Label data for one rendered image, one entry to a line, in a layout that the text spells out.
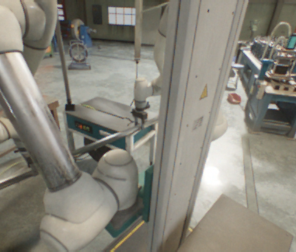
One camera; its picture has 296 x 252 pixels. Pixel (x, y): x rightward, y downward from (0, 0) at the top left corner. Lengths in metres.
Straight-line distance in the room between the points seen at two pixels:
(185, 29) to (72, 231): 0.59
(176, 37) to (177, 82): 0.11
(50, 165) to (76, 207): 0.14
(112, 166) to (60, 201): 0.20
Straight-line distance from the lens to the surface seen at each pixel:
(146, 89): 1.44
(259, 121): 3.86
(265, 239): 1.14
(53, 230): 0.64
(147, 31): 13.37
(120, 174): 0.71
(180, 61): 0.54
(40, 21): 0.70
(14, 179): 1.27
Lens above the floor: 1.68
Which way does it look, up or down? 30 degrees down
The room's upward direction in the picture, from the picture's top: 3 degrees clockwise
